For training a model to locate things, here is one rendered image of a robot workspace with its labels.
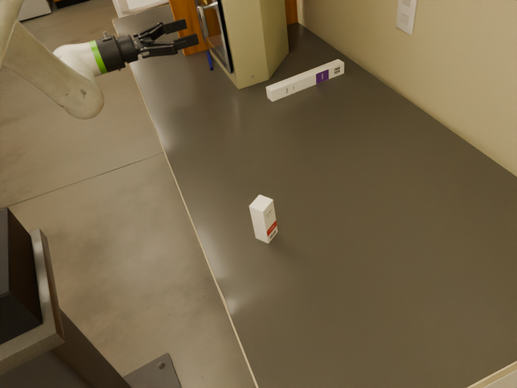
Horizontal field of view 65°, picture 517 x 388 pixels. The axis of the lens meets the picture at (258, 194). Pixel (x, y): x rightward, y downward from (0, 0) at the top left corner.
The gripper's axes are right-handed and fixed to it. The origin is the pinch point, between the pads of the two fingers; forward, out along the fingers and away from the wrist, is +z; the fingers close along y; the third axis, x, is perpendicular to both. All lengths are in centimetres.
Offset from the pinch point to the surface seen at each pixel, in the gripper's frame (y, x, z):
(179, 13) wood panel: 31.5, 5.0, 3.8
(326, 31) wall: 13, 20, 54
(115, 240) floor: 46, 115, -59
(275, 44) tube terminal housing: 0.6, 12.1, 27.8
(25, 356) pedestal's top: -71, 22, -57
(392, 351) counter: -100, 20, 3
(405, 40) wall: -32, 6, 54
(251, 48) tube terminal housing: -5.5, 8.0, 17.1
